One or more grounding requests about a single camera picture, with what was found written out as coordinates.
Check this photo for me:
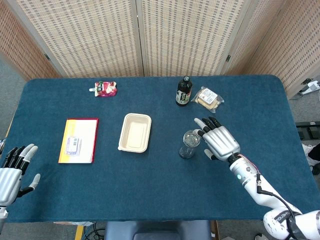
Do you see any black floor pedal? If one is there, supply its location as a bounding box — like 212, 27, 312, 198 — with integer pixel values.
294, 121, 320, 141

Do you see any white shoe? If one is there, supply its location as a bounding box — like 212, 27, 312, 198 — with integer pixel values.
301, 143, 314, 166

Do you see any wrapped snack package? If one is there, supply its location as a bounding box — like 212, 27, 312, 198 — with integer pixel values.
190, 86, 225, 111

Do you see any red cover notebook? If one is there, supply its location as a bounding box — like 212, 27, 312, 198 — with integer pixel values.
58, 117, 100, 164

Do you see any pink spouted drink pouch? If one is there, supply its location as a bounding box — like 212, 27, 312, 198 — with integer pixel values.
89, 80, 118, 98

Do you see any woven folding screen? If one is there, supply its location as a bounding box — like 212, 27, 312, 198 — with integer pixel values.
0, 0, 320, 99

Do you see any dark sauce bottle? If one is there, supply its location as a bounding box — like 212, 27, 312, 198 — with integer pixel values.
175, 75, 193, 107

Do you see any blue tablecloth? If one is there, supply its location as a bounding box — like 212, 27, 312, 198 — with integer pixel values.
4, 74, 320, 223

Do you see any white power strip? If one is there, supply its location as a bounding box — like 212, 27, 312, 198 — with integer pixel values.
301, 79, 320, 95

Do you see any beige plastic food container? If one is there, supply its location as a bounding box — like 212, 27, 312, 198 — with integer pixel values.
117, 112, 153, 154

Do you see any clear plastic packet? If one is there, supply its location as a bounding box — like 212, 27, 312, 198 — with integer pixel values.
64, 136, 83, 156

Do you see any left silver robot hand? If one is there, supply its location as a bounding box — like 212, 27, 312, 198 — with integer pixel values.
0, 143, 42, 208

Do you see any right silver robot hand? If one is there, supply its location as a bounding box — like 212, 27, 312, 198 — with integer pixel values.
194, 116, 241, 162

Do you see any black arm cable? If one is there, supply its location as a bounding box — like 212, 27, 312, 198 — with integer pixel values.
255, 172, 307, 240

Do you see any clear glass jar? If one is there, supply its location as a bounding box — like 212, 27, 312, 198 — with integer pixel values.
178, 129, 202, 159

